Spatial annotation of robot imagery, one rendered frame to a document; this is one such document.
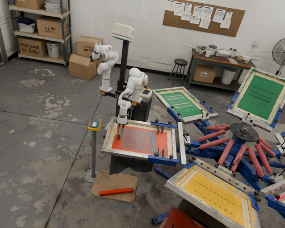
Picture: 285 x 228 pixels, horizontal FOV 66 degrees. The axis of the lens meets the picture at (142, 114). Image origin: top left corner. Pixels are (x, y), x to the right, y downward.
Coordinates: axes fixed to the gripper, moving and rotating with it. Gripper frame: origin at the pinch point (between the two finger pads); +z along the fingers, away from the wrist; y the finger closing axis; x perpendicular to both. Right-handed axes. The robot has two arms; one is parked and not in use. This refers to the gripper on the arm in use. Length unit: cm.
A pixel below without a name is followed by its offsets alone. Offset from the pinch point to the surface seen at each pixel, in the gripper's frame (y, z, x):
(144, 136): -28.0, 14.7, -6.1
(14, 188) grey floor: 126, 110, 27
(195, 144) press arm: -84, 6, 3
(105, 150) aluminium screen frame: 11.4, 10.7, 29.2
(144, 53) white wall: -10, 62, -379
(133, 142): -16.1, 14.5, 7.3
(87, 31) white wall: 144, 31, -379
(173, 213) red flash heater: -55, -1, 92
